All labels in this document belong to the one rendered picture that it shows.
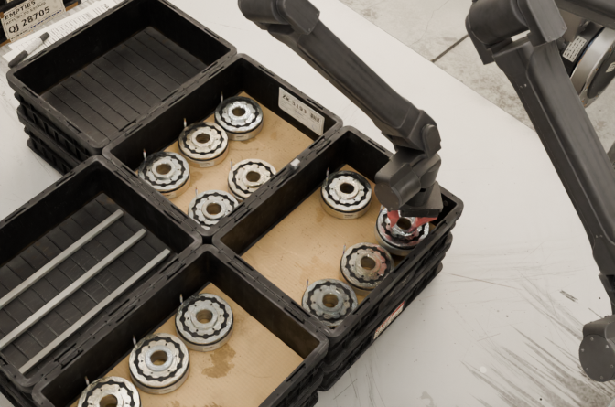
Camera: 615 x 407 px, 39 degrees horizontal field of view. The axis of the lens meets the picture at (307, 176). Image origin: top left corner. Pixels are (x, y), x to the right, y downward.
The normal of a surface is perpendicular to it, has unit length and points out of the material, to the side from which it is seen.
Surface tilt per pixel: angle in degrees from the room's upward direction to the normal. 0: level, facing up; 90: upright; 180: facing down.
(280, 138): 0
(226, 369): 0
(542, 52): 53
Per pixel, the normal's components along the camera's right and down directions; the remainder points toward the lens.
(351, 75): 0.62, 0.22
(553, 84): 0.46, -0.10
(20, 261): 0.06, -0.62
